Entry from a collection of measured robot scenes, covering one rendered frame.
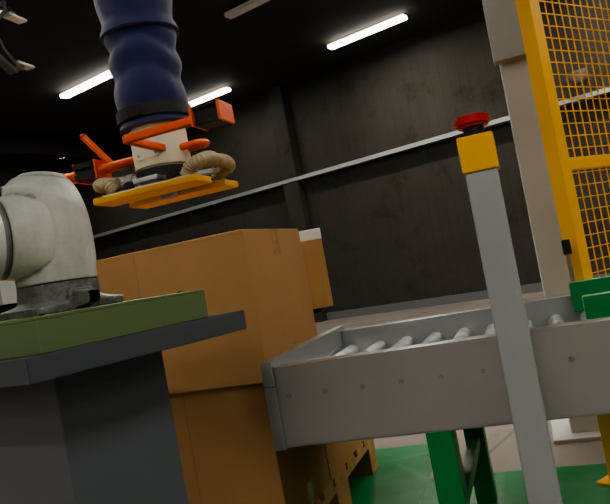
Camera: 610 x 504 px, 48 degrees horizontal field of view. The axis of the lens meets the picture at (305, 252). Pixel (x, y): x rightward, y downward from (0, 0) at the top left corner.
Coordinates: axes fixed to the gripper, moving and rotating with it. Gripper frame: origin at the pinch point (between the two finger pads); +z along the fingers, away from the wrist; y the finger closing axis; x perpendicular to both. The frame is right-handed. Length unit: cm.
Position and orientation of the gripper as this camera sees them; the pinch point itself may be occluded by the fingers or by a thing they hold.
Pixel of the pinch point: (24, 44)
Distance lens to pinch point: 220.5
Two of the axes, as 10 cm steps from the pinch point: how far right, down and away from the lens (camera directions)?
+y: 1.8, 9.8, -0.3
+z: 3.0, -0.3, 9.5
